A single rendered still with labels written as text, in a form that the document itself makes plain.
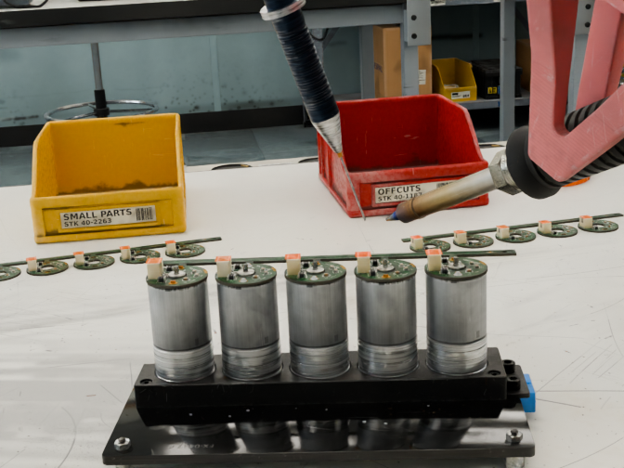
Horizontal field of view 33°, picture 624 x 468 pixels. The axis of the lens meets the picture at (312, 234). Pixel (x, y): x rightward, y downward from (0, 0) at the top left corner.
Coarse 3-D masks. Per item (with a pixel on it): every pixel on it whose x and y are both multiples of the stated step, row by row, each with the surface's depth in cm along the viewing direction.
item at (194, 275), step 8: (168, 272) 43; (192, 272) 43; (200, 272) 43; (152, 280) 42; (160, 280) 42; (168, 280) 42; (176, 280) 42; (184, 280) 42; (192, 280) 42; (200, 280) 42; (160, 288) 41; (168, 288) 41; (176, 288) 41
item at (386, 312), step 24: (360, 288) 41; (384, 288) 41; (408, 288) 41; (360, 312) 42; (384, 312) 41; (408, 312) 41; (360, 336) 42; (384, 336) 41; (408, 336) 42; (360, 360) 43; (384, 360) 42; (408, 360) 42
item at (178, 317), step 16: (192, 288) 42; (160, 304) 42; (176, 304) 41; (192, 304) 42; (208, 304) 43; (160, 320) 42; (176, 320) 42; (192, 320) 42; (208, 320) 43; (160, 336) 42; (176, 336) 42; (192, 336) 42; (208, 336) 43; (160, 352) 42; (176, 352) 42; (192, 352) 42; (208, 352) 43; (160, 368) 43; (176, 368) 42; (192, 368) 42; (208, 368) 43
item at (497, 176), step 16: (496, 160) 35; (480, 176) 36; (496, 176) 35; (432, 192) 38; (448, 192) 37; (464, 192) 36; (480, 192) 36; (512, 192) 35; (400, 208) 39; (416, 208) 38; (432, 208) 38
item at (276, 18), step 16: (272, 0) 35; (288, 0) 35; (304, 0) 36; (272, 16) 35; (288, 16) 36; (288, 32) 36; (304, 32) 36; (288, 48) 36; (304, 48) 36; (304, 64) 36; (320, 64) 37; (304, 80) 37; (320, 80) 37; (304, 96) 37; (320, 96) 37; (320, 112) 37; (336, 112) 38
